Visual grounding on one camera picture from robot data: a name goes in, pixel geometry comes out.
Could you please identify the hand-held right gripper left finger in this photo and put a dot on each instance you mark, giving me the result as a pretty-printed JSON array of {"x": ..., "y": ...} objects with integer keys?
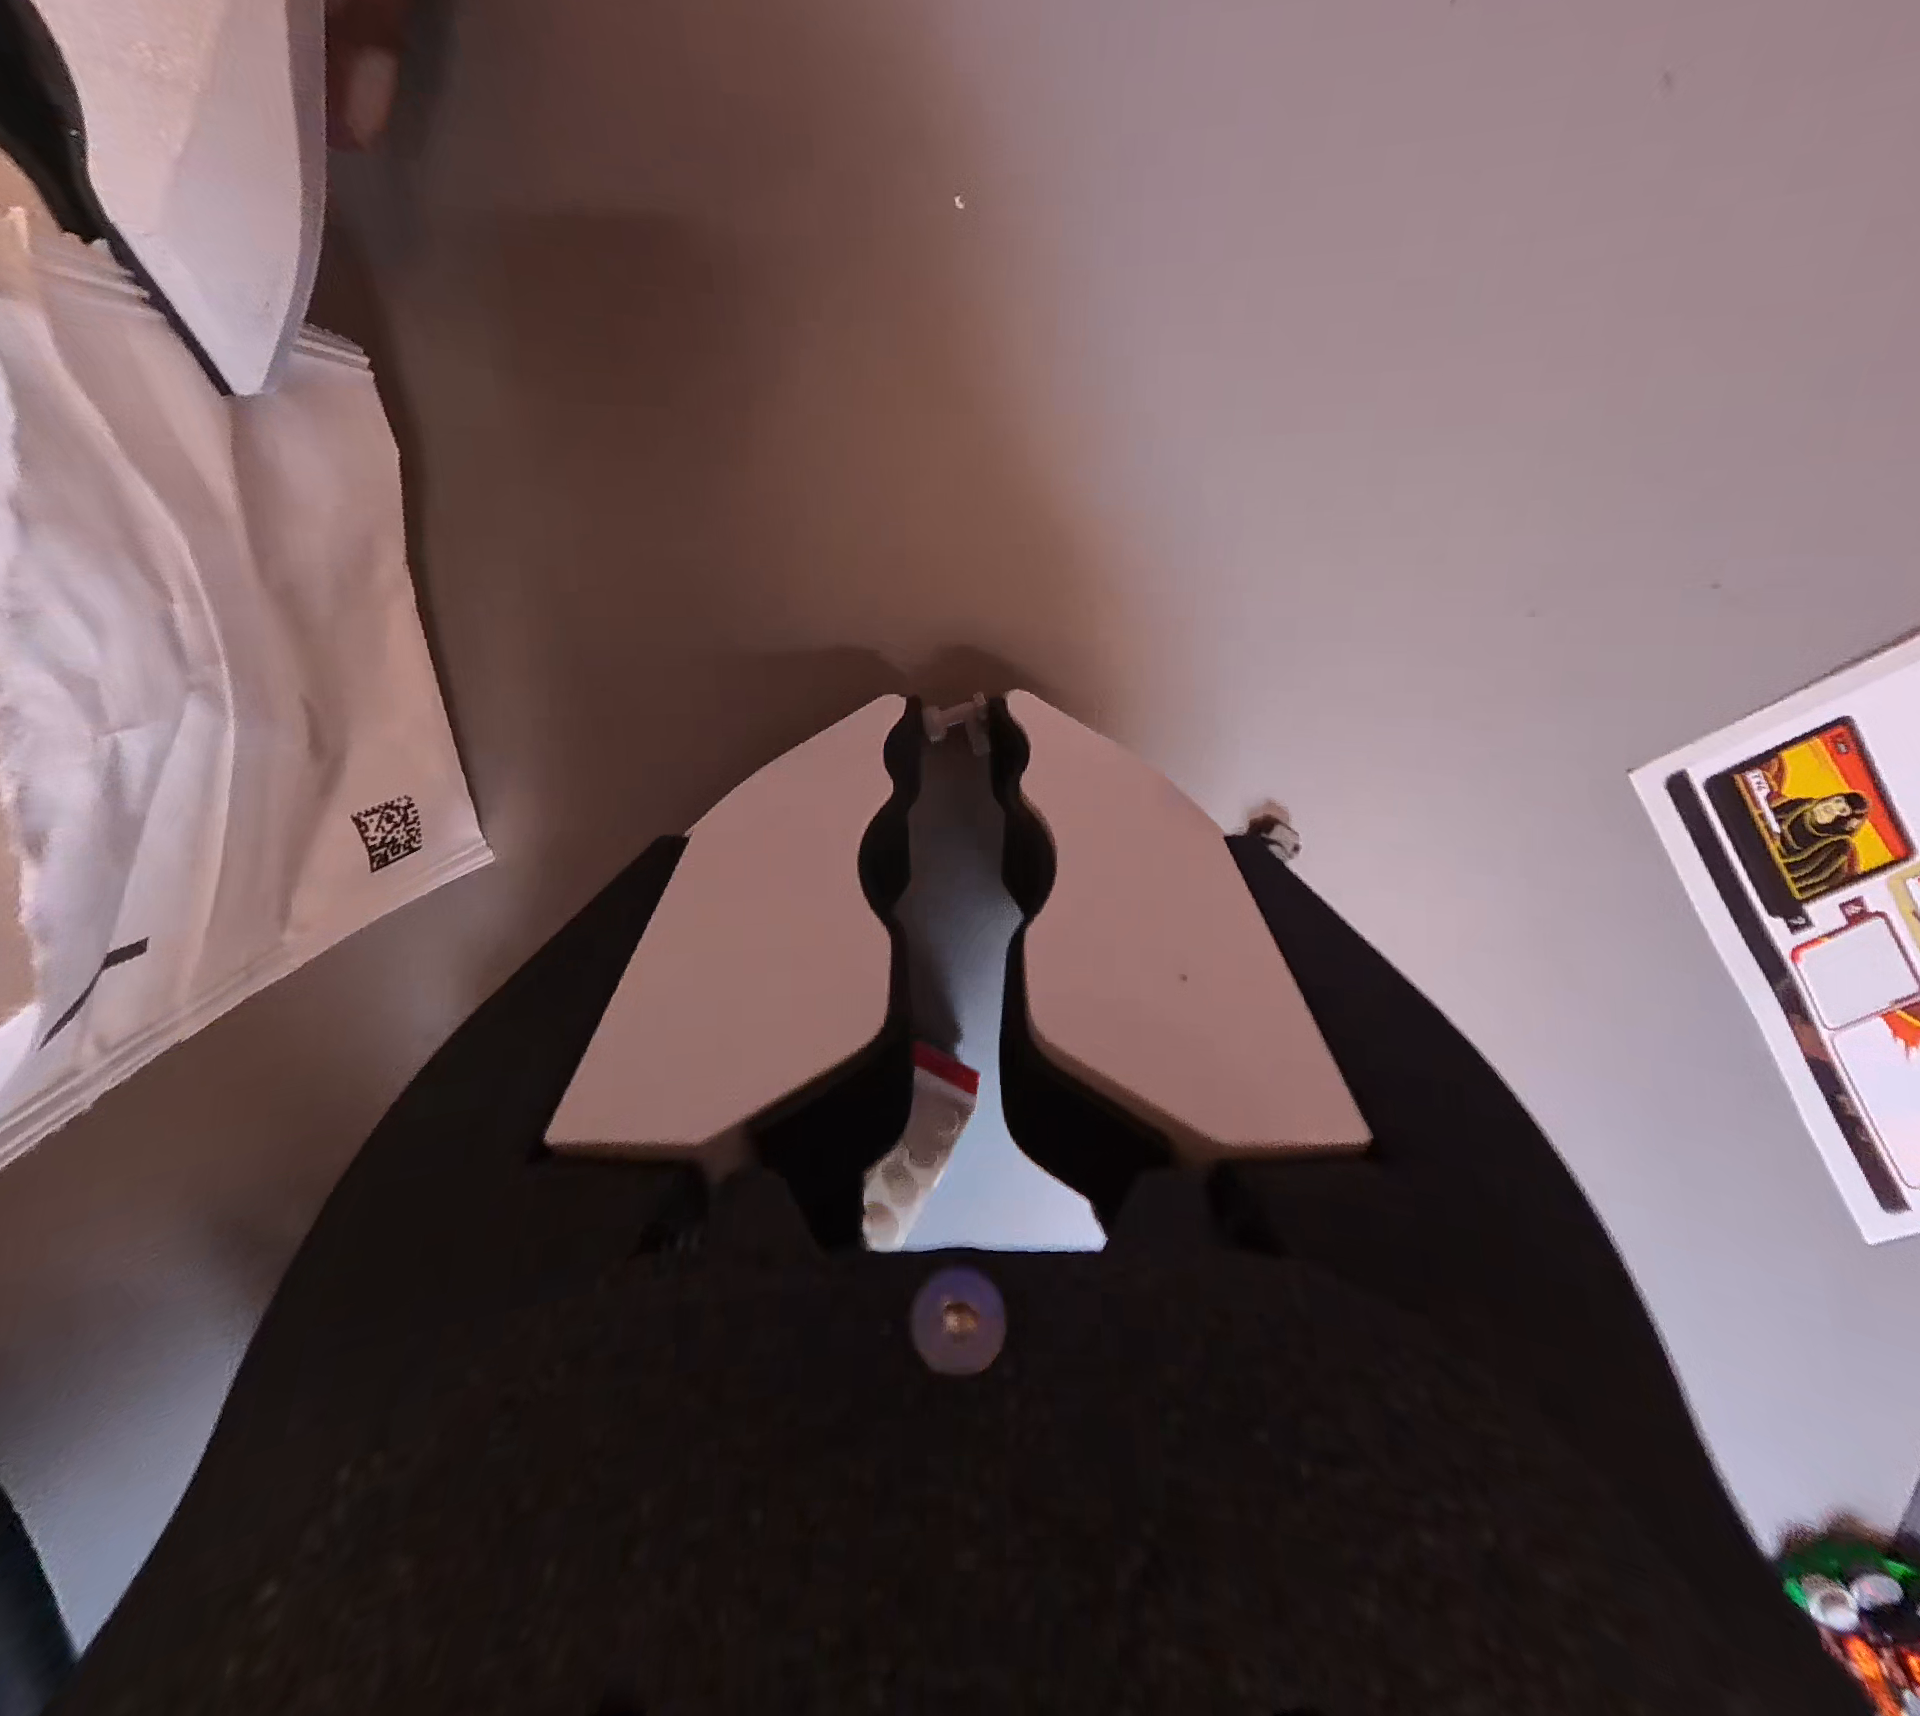
[{"x": 738, "y": 994}]

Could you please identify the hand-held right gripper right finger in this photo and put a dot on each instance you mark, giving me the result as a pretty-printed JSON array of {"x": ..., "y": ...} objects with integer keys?
[{"x": 1183, "y": 994}]

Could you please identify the sticker sheet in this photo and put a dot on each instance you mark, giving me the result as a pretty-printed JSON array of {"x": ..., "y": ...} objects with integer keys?
[{"x": 1800, "y": 935}]

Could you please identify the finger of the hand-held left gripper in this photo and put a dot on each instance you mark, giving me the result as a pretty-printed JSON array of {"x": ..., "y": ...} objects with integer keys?
[{"x": 194, "y": 63}]

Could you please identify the small brick-print paper bag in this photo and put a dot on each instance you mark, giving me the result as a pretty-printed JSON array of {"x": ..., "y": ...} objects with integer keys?
[{"x": 223, "y": 694}]

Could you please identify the toy campfire on green plate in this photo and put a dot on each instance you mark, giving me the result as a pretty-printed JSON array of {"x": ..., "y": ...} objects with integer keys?
[{"x": 1862, "y": 1610}]

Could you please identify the toy brick truck model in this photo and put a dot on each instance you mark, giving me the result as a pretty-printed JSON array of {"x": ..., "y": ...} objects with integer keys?
[{"x": 926, "y": 1145}]

